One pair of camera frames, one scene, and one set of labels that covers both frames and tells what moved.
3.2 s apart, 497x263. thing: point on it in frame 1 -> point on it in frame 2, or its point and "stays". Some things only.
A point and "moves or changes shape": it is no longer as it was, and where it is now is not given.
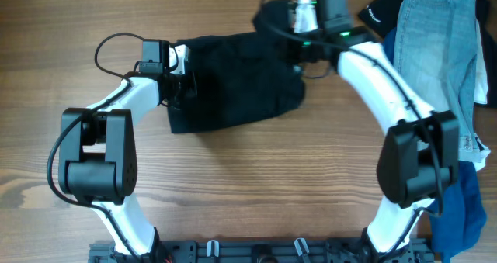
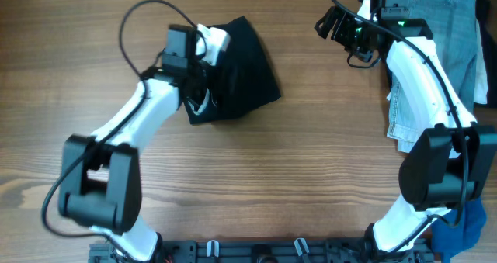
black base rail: [265, 251] stays
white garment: [477, 157] stays
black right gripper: [295, 52] -> [345, 21]
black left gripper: [191, 88] -> [213, 77]
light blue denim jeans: [435, 45] stays
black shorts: [242, 77] moves or changes shape
